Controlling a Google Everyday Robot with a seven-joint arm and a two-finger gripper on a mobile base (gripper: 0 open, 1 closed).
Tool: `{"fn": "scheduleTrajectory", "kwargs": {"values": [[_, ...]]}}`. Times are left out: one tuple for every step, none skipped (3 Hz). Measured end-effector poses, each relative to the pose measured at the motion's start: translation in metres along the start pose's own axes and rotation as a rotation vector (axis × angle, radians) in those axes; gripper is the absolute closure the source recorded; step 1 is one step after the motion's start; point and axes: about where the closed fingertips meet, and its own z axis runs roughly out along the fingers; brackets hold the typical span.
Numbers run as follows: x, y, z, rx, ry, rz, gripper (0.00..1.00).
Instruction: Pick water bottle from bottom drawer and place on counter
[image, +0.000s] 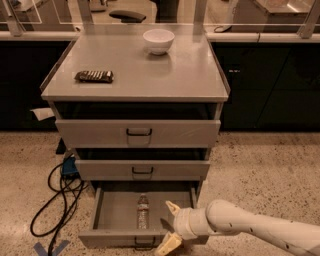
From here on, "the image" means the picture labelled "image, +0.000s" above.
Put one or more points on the top grey drawer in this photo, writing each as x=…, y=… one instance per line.
x=138, y=133

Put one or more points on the blue power box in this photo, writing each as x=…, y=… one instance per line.
x=69, y=168

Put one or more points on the white paper sheet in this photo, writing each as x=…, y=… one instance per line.
x=42, y=113

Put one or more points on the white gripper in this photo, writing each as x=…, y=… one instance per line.
x=181, y=222

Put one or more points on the grey drawer cabinet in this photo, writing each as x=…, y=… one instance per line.
x=185, y=83

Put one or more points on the middle grey drawer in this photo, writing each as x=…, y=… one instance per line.
x=142, y=170

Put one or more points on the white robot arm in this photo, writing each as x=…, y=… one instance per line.
x=221, y=217

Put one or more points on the dark striped snack bar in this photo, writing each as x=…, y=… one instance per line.
x=90, y=76

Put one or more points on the black chair armrest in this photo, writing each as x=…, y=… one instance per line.
x=127, y=16

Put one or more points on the bottom grey drawer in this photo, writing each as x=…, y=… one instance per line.
x=114, y=217

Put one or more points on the white ceramic bowl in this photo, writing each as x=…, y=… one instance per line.
x=158, y=41

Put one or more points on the long white counter rail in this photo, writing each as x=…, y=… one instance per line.
x=211, y=37

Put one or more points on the grey drawer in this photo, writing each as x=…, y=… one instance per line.
x=114, y=217
x=138, y=133
x=142, y=170

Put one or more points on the clear plastic water bottle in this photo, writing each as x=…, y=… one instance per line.
x=143, y=212

